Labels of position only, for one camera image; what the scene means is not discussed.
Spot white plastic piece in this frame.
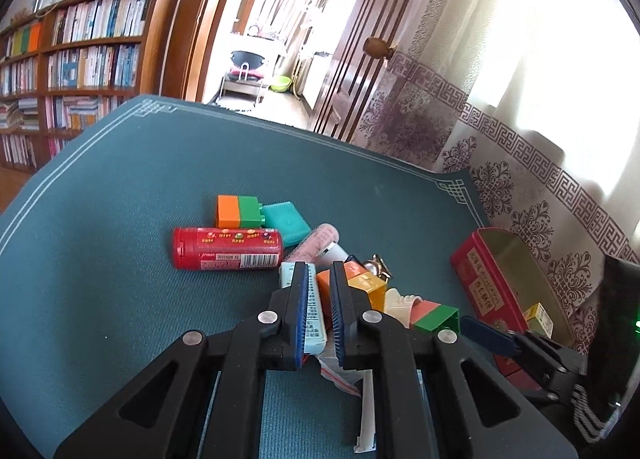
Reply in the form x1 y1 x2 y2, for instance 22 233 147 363
384 288 426 325

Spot red white sachet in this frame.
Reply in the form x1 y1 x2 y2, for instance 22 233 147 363
316 353 363 397

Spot dark blue white-capped bottle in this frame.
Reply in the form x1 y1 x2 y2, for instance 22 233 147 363
317 241 363 270

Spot teal plastic box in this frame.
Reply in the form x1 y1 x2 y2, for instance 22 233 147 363
261 201 313 249

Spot wooden door knob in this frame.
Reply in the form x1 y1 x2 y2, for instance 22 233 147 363
362 36 398 60

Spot red cylindrical bottle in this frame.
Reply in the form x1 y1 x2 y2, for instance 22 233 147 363
173 226 284 271

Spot orange green toy block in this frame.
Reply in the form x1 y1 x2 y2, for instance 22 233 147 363
216 195 267 230

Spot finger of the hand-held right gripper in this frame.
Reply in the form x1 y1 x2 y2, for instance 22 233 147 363
460 315 586 392

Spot brown wooden door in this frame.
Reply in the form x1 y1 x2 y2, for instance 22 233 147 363
310 0 431 142

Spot small yellow box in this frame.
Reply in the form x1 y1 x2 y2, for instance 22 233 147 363
522 303 556 339

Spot red tin box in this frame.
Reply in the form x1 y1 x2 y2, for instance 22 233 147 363
450 228 576 380

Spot rows of books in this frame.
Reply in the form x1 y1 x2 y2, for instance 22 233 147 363
0 0 151 167

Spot teal desk mat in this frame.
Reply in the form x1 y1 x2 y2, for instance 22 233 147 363
0 94 576 459

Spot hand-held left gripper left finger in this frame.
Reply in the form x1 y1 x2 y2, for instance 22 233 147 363
54 261 311 459

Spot black white braided cord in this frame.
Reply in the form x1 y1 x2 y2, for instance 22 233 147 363
570 383 617 445

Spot wooden door frame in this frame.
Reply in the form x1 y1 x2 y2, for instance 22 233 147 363
165 0 271 102

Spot pink hair roller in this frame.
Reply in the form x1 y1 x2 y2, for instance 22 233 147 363
283 223 341 265

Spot orange yellow toy block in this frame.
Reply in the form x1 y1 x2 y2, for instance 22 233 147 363
316 261 388 317

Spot red green toy block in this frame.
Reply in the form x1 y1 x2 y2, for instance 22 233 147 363
409 300 461 335

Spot white paper strip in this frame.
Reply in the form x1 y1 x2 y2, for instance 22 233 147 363
352 370 376 454

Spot wooden bookshelf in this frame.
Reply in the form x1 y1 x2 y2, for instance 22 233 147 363
0 0 183 172

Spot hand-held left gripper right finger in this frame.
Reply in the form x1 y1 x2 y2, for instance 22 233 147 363
330 260 581 459

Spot white purple patterned curtain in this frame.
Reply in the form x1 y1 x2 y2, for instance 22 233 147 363
350 0 640 355

